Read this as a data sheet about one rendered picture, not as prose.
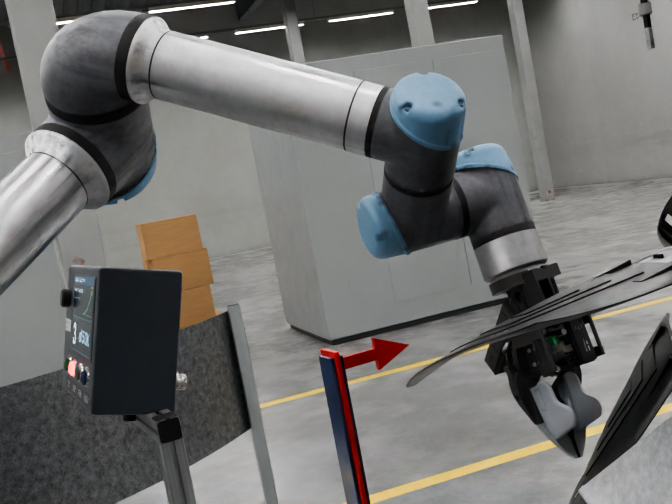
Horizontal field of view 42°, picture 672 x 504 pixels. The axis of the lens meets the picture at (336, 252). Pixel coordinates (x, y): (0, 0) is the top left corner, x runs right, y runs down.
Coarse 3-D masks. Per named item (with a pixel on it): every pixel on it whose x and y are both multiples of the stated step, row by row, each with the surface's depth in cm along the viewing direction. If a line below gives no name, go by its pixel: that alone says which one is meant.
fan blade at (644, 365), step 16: (656, 336) 90; (656, 352) 88; (640, 368) 91; (656, 368) 86; (640, 384) 89; (656, 384) 85; (624, 400) 92; (640, 400) 87; (656, 400) 84; (624, 416) 90; (640, 416) 86; (608, 432) 93; (624, 432) 88; (640, 432) 84; (608, 448) 90; (624, 448) 86; (592, 464) 93; (608, 464) 88
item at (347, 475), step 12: (324, 360) 61; (324, 372) 62; (324, 384) 62; (336, 384) 60; (336, 396) 61; (336, 408) 61; (336, 420) 61; (336, 432) 62; (336, 444) 62; (348, 444) 61; (348, 456) 61; (348, 468) 61; (348, 480) 62; (348, 492) 62
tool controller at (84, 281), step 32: (96, 288) 111; (128, 288) 112; (160, 288) 114; (96, 320) 110; (128, 320) 112; (160, 320) 114; (64, 352) 132; (96, 352) 110; (128, 352) 112; (160, 352) 114; (64, 384) 131; (96, 384) 110; (128, 384) 112; (160, 384) 114; (128, 416) 118
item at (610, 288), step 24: (624, 264) 77; (648, 264) 75; (576, 288) 74; (600, 288) 71; (624, 288) 68; (648, 288) 66; (528, 312) 71; (552, 312) 67; (576, 312) 62; (480, 336) 70; (504, 336) 59; (408, 384) 75
